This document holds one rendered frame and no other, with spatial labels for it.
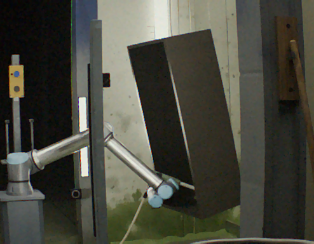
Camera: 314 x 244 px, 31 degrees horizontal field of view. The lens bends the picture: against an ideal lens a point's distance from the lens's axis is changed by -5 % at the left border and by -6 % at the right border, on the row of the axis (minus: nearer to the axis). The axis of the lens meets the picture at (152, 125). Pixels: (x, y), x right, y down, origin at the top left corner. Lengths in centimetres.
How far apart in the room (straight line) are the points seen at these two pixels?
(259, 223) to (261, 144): 28
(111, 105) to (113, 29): 62
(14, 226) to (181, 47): 159
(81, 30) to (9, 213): 166
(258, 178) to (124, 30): 298
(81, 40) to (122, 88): 52
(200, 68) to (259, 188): 189
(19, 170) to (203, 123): 124
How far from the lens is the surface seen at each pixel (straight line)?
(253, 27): 205
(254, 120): 205
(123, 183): 485
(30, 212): 391
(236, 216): 513
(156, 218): 499
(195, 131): 381
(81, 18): 475
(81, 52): 473
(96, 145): 276
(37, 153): 408
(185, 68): 378
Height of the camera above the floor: 128
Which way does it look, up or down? 3 degrees down
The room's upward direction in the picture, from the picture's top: 1 degrees counter-clockwise
